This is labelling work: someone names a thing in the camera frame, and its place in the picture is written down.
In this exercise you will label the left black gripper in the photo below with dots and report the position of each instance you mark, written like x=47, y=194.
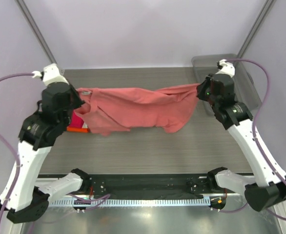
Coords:
x=78, y=101

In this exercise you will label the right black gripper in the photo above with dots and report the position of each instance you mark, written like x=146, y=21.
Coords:
x=201, y=88

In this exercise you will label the salmon pink t shirt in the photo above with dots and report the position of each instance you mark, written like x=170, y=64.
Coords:
x=107, y=110

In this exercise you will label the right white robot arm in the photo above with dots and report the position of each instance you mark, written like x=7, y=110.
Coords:
x=268, y=187

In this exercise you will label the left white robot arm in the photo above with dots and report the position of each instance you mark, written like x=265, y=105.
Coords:
x=24, y=201

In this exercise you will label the magenta folded t shirt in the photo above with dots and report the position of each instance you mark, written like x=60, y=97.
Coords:
x=76, y=121

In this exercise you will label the clear plastic bin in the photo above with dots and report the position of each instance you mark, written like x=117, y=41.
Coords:
x=244, y=88

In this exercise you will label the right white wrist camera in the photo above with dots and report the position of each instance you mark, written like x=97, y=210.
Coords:
x=225, y=68

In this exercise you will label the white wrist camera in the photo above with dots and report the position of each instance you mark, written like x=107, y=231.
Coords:
x=225, y=68
x=50, y=74

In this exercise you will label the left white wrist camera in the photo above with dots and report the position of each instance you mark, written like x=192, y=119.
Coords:
x=50, y=74

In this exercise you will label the slotted white cable duct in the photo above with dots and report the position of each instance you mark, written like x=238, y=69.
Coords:
x=71, y=202

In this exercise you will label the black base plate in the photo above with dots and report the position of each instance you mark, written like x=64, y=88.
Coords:
x=151, y=186

